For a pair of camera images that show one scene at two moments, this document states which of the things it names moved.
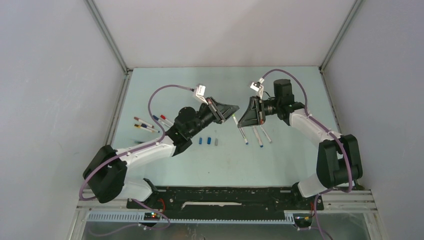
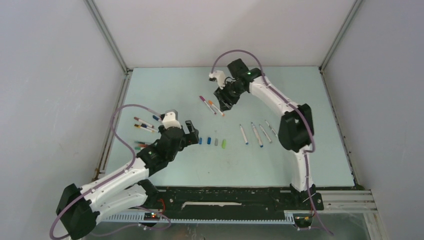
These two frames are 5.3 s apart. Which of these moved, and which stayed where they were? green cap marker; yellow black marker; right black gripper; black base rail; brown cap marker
Moved: right black gripper; green cap marker
Stayed: brown cap marker; black base rail; yellow black marker
